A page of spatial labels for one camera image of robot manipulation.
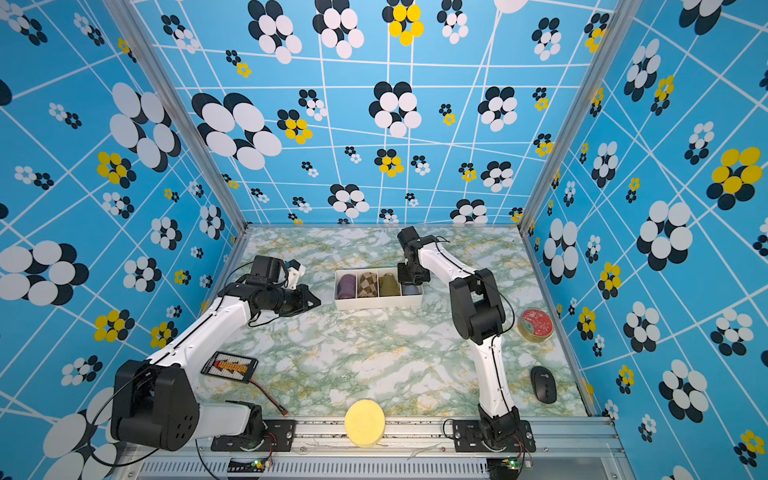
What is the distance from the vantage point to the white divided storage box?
96cm

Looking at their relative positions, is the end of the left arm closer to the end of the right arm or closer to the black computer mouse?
the end of the right arm

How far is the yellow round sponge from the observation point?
72 cm
